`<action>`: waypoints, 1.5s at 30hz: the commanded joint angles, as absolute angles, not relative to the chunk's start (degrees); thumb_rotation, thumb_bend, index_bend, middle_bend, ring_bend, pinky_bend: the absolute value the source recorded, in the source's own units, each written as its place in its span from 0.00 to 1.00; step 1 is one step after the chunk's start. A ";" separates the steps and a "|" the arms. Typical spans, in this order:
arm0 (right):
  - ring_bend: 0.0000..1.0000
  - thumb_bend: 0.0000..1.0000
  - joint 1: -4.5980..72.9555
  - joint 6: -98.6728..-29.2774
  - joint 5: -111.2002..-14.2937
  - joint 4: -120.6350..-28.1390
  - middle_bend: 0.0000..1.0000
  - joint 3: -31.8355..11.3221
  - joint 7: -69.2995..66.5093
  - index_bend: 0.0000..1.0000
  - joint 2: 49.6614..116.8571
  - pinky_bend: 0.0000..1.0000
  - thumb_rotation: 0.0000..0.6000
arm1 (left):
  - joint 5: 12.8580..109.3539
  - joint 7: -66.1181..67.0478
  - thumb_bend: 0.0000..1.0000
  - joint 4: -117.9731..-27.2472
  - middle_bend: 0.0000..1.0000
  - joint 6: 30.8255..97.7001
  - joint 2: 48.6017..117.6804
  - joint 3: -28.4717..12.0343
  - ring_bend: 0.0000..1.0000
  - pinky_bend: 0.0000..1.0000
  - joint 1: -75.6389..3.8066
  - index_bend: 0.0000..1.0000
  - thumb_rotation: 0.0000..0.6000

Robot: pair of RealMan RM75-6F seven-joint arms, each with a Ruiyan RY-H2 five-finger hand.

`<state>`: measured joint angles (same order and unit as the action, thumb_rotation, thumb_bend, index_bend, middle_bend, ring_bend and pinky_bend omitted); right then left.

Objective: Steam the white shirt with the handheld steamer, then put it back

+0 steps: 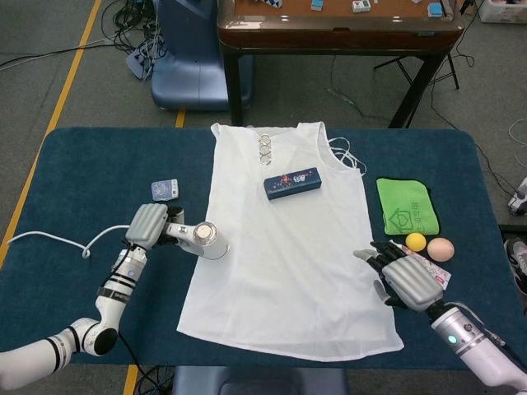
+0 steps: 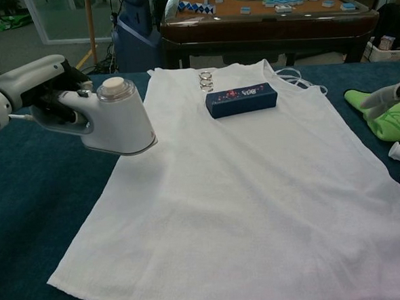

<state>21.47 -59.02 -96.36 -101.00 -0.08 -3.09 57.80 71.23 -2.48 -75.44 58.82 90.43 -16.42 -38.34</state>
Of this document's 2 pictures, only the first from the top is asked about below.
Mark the dark blue rectangular box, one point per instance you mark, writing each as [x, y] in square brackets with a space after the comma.
[293, 183]

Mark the blue felt table cover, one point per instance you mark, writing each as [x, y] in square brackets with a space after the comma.
[115, 164]

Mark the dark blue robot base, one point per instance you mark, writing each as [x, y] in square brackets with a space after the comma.
[259, 380]

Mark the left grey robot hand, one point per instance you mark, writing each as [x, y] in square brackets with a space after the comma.
[148, 224]

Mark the white sleeveless top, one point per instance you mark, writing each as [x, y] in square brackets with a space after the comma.
[284, 267]

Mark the peach coloured egg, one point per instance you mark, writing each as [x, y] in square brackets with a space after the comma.
[440, 249]

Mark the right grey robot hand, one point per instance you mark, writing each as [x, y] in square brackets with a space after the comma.
[416, 284]

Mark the blue power strip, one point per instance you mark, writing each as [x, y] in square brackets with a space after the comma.
[136, 63]

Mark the yellow ball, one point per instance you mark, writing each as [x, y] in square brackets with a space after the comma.
[414, 241]

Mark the white toothpaste tube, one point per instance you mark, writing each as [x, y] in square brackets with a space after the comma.
[430, 268]

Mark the white mahjong tile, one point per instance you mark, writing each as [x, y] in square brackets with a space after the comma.
[360, 5]

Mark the green microfibre cloth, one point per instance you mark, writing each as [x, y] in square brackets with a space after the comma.
[405, 205]

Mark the silver grey shoe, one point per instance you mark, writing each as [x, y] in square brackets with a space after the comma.
[518, 201]

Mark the grey white sneaker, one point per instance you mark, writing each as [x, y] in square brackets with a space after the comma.
[519, 259]

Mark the white handheld steamer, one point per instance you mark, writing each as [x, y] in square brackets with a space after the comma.
[210, 247]

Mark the black folding stand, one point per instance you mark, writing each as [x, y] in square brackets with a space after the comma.
[453, 70]

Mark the white storage box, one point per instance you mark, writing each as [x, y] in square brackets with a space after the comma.
[492, 10]

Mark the blue mahjong tile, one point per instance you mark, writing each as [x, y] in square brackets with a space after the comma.
[434, 10]
[316, 5]

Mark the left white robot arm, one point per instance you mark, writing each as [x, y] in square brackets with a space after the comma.
[115, 296]

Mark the brown mahjong table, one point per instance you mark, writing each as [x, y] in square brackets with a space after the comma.
[337, 37]

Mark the small blue card pack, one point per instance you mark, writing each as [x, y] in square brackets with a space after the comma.
[164, 190]

